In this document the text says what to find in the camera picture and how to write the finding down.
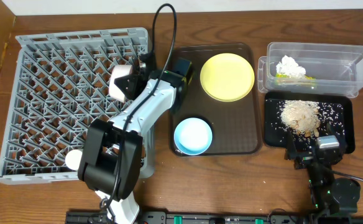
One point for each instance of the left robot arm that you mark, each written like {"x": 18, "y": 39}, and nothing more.
{"x": 111, "y": 157}

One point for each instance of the white napkin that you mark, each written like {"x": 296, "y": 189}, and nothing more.
{"x": 289, "y": 66}

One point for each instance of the light blue bowl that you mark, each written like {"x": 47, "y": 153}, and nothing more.
{"x": 193, "y": 136}

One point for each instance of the clear plastic waste bin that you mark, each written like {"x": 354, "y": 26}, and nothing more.
{"x": 338, "y": 68}

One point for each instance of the white paper cup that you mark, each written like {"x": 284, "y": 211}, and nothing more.
{"x": 73, "y": 159}

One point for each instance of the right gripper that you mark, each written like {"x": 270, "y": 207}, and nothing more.
{"x": 304, "y": 156}

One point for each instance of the grey plastic dish rack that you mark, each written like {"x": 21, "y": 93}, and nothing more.
{"x": 61, "y": 85}

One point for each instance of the black food waste tray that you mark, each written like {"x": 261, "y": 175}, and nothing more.
{"x": 334, "y": 110}

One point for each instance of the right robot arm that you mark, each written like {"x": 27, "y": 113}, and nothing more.
{"x": 332, "y": 196}

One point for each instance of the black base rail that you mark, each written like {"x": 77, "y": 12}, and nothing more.
{"x": 171, "y": 218}

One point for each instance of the green orange snack wrapper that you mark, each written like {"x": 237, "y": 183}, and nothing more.
{"x": 283, "y": 79}

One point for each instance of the yellow round plate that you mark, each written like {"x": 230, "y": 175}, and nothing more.
{"x": 227, "y": 77}

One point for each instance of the dark brown serving tray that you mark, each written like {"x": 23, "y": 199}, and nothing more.
{"x": 236, "y": 125}

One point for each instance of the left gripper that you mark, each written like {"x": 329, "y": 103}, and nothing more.
{"x": 127, "y": 86}

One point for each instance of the white bowl with food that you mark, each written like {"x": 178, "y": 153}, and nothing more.
{"x": 115, "y": 82}

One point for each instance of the rice food scraps pile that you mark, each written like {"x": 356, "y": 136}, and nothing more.
{"x": 302, "y": 118}

